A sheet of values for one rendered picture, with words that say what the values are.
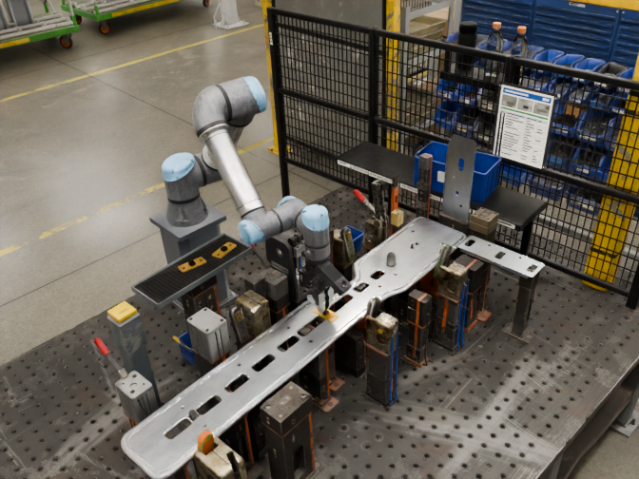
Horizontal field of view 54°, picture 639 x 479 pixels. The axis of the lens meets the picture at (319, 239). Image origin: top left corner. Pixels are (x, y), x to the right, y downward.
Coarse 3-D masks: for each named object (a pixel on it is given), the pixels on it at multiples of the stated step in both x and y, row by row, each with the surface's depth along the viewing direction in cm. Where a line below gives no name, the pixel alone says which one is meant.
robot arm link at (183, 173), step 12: (180, 156) 219; (192, 156) 218; (168, 168) 214; (180, 168) 214; (192, 168) 217; (168, 180) 216; (180, 180) 215; (192, 180) 218; (204, 180) 221; (168, 192) 220; (180, 192) 218; (192, 192) 220
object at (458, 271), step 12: (456, 264) 208; (444, 276) 209; (456, 276) 205; (444, 288) 211; (456, 288) 207; (444, 300) 215; (456, 300) 211; (444, 312) 217; (456, 312) 215; (444, 324) 219; (456, 324) 218; (444, 336) 222; (456, 336) 222; (444, 348) 224; (456, 348) 223
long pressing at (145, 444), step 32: (416, 224) 237; (384, 256) 221; (416, 256) 221; (352, 288) 207; (384, 288) 207; (288, 320) 195; (352, 320) 195; (256, 352) 184; (288, 352) 184; (320, 352) 184; (192, 384) 174; (224, 384) 174; (256, 384) 174; (160, 416) 166; (224, 416) 165; (128, 448) 158; (160, 448) 158; (192, 448) 157
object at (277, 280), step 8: (264, 272) 204; (272, 272) 204; (280, 272) 203; (272, 280) 200; (280, 280) 200; (272, 288) 200; (280, 288) 200; (272, 296) 202; (280, 296) 202; (288, 296) 206; (272, 304) 204; (280, 304) 204; (288, 304) 208; (272, 312) 207; (280, 312) 207; (272, 320) 209; (288, 328) 215; (288, 344) 217
